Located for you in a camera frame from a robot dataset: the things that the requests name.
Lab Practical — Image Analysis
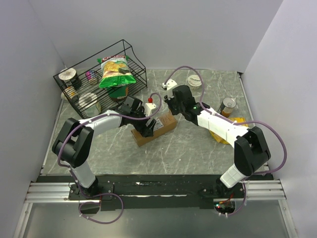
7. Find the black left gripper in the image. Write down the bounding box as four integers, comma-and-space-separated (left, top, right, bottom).
130, 107, 157, 138

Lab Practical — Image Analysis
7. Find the brown cardboard express box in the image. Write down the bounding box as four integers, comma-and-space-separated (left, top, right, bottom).
131, 112, 177, 147

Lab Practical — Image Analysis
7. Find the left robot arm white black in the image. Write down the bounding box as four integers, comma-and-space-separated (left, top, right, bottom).
52, 96, 159, 199

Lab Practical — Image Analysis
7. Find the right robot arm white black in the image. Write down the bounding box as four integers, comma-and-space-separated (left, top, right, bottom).
162, 81, 271, 198

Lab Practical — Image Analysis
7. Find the white yogurt tub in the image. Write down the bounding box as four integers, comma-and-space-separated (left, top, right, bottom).
187, 74, 202, 90

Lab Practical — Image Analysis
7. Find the orange labelled tin can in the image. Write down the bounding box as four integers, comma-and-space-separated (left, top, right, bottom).
217, 97, 236, 118

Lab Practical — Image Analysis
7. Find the green snack canister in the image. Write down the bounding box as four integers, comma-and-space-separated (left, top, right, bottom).
107, 85, 129, 101

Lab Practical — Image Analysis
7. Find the yellow Lays chips bag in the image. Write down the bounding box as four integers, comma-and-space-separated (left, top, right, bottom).
209, 116, 248, 147

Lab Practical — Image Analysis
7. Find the white lidded pale can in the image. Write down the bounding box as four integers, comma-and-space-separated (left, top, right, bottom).
79, 93, 102, 118

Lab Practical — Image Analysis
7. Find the green chips bag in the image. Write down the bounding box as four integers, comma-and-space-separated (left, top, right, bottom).
97, 55, 136, 88

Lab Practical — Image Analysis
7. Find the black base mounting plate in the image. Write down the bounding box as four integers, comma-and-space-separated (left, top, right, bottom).
67, 174, 246, 212

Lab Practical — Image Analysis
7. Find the purple pink small cup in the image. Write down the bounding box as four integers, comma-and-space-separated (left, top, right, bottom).
85, 70, 98, 85

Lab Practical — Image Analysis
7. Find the small yellow labelled can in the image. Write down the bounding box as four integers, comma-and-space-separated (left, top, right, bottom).
61, 86, 79, 101

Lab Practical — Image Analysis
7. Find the white lidded dark jar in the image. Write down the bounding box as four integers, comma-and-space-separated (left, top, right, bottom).
58, 68, 82, 90

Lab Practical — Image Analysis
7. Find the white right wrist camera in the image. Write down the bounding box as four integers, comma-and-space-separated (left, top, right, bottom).
162, 79, 178, 100

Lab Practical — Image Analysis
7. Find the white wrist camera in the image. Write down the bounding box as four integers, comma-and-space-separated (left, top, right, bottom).
162, 79, 178, 100
144, 98, 158, 117

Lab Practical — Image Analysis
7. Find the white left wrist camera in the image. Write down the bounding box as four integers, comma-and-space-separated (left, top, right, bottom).
144, 98, 158, 117

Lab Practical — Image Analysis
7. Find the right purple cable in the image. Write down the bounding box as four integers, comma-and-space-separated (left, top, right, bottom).
164, 65, 287, 217

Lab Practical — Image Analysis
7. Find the purple cable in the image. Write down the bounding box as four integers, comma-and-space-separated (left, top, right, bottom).
56, 93, 162, 174
164, 65, 287, 217

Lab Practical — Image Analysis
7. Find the black wire shelf rack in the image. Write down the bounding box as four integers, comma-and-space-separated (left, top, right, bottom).
53, 39, 148, 119

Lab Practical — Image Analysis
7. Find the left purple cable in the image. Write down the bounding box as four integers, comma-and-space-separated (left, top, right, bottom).
56, 93, 162, 174

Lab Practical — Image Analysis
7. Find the aluminium rail frame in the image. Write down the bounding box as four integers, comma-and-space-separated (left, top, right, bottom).
13, 180, 298, 238

